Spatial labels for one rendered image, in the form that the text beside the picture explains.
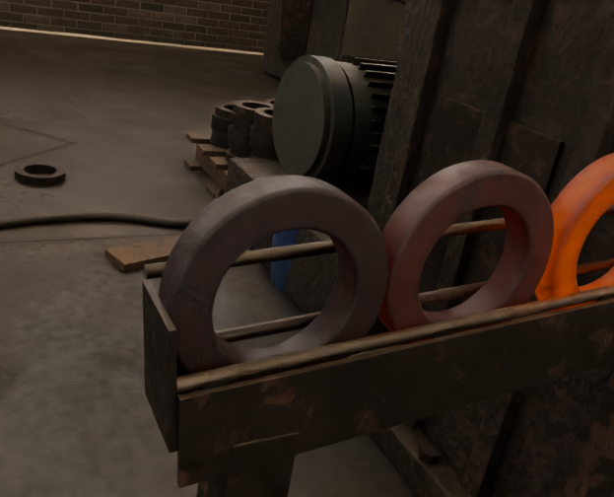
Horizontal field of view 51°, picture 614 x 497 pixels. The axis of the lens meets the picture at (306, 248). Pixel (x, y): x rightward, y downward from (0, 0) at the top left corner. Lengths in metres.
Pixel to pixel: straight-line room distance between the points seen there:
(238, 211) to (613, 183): 0.37
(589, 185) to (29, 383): 1.22
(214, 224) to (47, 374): 1.15
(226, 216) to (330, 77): 1.44
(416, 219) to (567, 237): 0.18
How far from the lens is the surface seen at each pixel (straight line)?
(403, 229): 0.54
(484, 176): 0.56
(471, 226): 0.67
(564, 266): 0.67
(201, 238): 0.45
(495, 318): 0.62
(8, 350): 1.66
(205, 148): 2.81
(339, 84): 1.86
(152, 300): 0.48
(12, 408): 1.48
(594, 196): 0.66
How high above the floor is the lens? 0.91
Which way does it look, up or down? 23 degrees down
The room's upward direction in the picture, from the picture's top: 10 degrees clockwise
